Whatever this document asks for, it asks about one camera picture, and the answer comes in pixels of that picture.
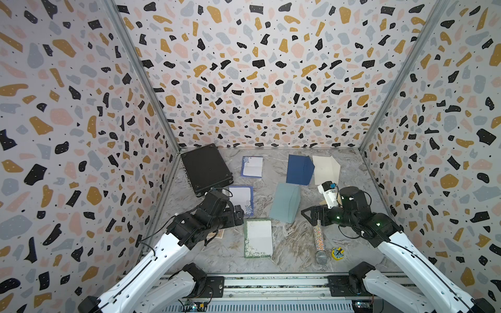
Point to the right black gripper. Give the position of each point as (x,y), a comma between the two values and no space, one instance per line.
(322,209)

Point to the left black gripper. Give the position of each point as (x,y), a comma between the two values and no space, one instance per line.
(232,220)

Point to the beige letter paper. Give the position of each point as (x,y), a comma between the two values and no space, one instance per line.
(216,235)

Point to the white blue-bordered letter paper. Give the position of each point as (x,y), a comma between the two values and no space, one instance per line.
(243,196)

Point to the light blue envelope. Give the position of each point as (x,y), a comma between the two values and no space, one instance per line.
(285,203)

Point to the white green-bordered letter paper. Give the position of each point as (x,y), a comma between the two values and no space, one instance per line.
(258,238)

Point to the dark blue envelope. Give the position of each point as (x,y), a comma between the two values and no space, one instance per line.
(300,170)

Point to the cream white envelope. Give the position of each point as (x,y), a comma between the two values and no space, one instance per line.
(326,168)

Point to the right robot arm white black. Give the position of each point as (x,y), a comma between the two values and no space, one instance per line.
(350,207)

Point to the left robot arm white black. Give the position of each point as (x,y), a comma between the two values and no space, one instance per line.
(137,291)

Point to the glitter tube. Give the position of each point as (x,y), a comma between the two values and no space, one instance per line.
(321,255)

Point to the black box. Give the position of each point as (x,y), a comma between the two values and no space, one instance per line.
(205,169)

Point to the small circuit board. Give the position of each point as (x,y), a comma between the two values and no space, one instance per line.
(195,306)

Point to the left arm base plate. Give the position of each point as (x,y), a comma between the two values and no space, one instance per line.
(211,285)

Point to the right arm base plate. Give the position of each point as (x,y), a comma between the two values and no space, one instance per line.
(344,285)

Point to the aluminium rail frame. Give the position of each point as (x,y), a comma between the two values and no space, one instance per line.
(287,293)

